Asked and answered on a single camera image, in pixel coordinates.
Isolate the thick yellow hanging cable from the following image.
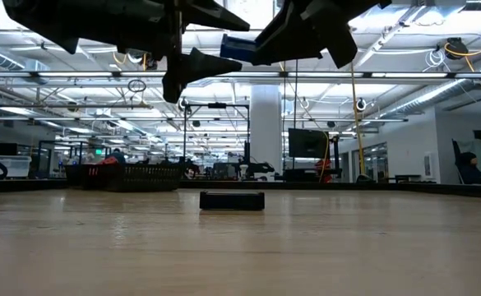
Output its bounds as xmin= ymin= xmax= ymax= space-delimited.
xmin=348 ymin=61 xmax=368 ymax=177

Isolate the blue box with grey window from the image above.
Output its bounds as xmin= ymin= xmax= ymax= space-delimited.
xmin=220 ymin=33 xmax=264 ymax=63

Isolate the white pillar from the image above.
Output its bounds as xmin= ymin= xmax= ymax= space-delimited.
xmin=250 ymin=84 xmax=283 ymax=176

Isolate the black mesh basket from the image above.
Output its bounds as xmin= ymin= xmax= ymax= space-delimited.
xmin=63 ymin=163 xmax=184 ymax=193

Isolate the black hanging cable loop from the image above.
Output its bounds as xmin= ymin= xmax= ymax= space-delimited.
xmin=127 ymin=78 xmax=147 ymax=94

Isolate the black table frame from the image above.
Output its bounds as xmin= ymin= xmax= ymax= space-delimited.
xmin=0 ymin=177 xmax=481 ymax=201

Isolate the clear plastic bin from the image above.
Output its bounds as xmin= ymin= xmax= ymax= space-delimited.
xmin=0 ymin=155 xmax=32 ymax=178

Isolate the black box with grey window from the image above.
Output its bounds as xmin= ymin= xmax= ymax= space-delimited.
xmin=199 ymin=190 xmax=266 ymax=212

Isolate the person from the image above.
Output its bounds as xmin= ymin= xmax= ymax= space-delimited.
xmin=457 ymin=150 xmax=481 ymax=186
xmin=107 ymin=148 xmax=127 ymax=165

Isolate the black gantry frame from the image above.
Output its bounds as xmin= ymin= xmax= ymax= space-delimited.
xmin=182 ymin=102 xmax=252 ymax=165

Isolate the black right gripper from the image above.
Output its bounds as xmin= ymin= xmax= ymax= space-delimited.
xmin=251 ymin=0 xmax=391 ymax=69

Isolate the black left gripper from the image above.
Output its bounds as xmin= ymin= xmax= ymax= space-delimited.
xmin=79 ymin=0 xmax=251 ymax=104

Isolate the black monitor on stand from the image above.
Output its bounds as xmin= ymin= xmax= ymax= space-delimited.
xmin=287 ymin=127 xmax=331 ymax=160

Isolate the thin yellow cable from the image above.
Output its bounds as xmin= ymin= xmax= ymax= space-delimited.
xmin=321 ymin=130 xmax=332 ymax=173

